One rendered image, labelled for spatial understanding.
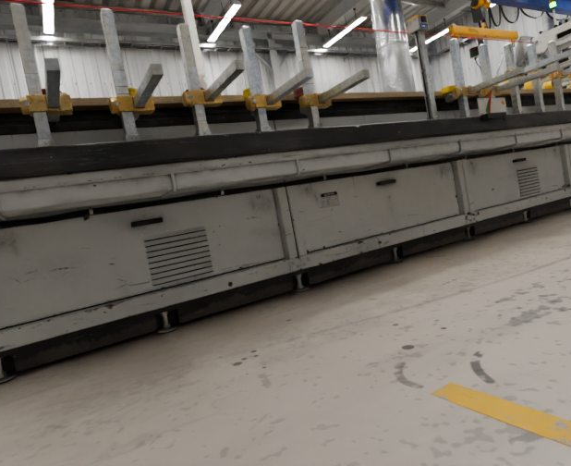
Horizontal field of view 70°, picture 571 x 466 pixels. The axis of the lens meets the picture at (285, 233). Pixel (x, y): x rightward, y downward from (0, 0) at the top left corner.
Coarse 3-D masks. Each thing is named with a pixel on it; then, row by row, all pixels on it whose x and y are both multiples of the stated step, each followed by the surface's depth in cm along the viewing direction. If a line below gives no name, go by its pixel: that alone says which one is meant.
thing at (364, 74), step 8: (360, 72) 148; (368, 72) 148; (344, 80) 156; (352, 80) 152; (360, 80) 150; (336, 88) 160; (344, 88) 157; (320, 96) 170; (328, 96) 166; (304, 112) 183
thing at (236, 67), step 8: (232, 64) 124; (240, 64) 123; (224, 72) 130; (232, 72) 125; (240, 72) 125; (216, 80) 136; (224, 80) 131; (232, 80) 131; (208, 88) 143; (216, 88) 137; (224, 88) 137; (208, 96) 144; (216, 96) 144
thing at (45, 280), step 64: (0, 128) 135; (64, 128) 144; (192, 128) 167; (256, 128) 182; (192, 192) 166; (256, 192) 184; (320, 192) 201; (384, 192) 222; (448, 192) 247; (512, 192) 279; (0, 256) 136; (64, 256) 146; (128, 256) 156; (192, 256) 168; (256, 256) 182; (320, 256) 195; (384, 256) 219; (0, 320) 136; (64, 320) 142; (128, 320) 154
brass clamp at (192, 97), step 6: (192, 90) 145; (198, 90) 146; (204, 90) 147; (186, 96) 144; (192, 96) 144; (198, 96) 146; (204, 96) 147; (186, 102) 144; (192, 102) 144; (198, 102) 145; (204, 102) 147; (210, 102) 148; (216, 102) 149; (222, 102) 150
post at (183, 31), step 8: (184, 24) 145; (184, 32) 145; (184, 40) 145; (184, 48) 145; (192, 48) 146; (184, 56) 145; (192, 56) 146; (184, 64) 147; (192, 64) 146; (192, 72) 146; (192, 80) 146; (192, 88) 145; (200, 104) 147; (192, 112) 148; (200, 112) 147; (200, 120) 146; (200, 128) 146
